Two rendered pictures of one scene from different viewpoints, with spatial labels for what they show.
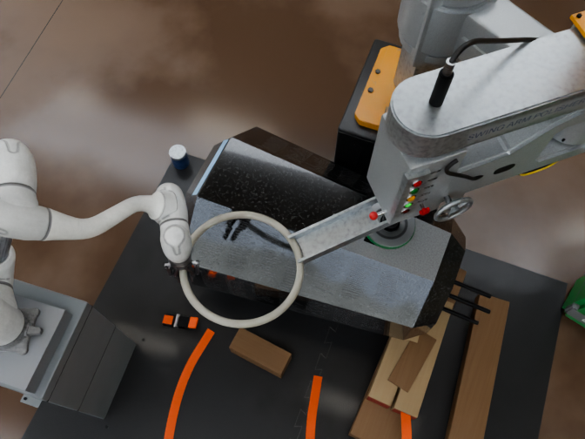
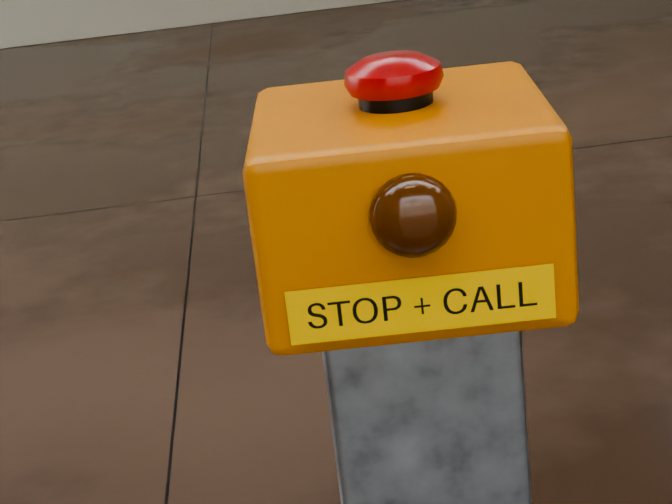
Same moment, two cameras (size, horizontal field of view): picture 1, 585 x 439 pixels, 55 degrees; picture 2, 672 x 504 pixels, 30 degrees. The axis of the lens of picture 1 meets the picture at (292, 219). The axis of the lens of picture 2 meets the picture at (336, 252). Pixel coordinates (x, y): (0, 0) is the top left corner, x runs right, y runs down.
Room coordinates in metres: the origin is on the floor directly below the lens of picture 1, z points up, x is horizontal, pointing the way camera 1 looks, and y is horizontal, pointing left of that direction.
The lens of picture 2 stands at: (0.55, 2.12, 1.20)
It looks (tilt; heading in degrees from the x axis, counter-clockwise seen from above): 21 degrees down; 341
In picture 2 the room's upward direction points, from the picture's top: 7 degrees counter-clockwise
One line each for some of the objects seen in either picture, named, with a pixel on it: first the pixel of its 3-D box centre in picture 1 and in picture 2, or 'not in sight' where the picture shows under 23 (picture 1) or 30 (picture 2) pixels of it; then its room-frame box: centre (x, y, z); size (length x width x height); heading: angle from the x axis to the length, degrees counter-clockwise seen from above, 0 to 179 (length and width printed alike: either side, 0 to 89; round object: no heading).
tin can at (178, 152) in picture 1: (178, 157); not in sight; (1.75, 0.68, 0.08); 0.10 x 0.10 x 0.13
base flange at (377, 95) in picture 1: (415, 96); not in sight; (1.69, -0.60, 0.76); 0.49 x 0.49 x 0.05; 69
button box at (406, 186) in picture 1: (408, 193); not in sight; (0.85, -0.38, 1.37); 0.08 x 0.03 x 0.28; 110
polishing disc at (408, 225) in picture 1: (389, 223); not in sight; (0.98, -0.41, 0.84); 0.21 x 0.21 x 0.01
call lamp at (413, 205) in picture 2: not in sight; (413, 215); (0.94, 1.95, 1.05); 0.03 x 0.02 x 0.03; 69
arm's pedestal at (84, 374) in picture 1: (57, 354); not in sight; (0.52, 1.08, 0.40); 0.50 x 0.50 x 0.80; 73
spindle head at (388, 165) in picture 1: (432, 160); not in sight; (1.00, -0.49, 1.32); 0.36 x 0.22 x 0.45; 110
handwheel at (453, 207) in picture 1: (448, 201); not in sight; (0.90, -0.56, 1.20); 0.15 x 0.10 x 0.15; 110
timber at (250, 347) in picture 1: (260, 352); not in sight; (0.59, 0.16, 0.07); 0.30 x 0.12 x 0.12; 63
